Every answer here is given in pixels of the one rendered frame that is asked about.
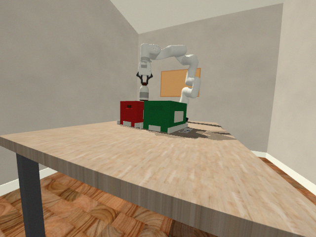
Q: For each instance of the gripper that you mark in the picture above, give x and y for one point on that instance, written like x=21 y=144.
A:
x=143 y=72

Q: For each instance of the red plastic bottle crate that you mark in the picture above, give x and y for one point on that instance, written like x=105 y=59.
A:
x=134 y=115

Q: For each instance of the grey pick list card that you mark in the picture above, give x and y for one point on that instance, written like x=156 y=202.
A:
x=185 y=130

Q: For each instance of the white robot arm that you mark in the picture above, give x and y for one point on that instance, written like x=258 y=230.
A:
x=153 y=52

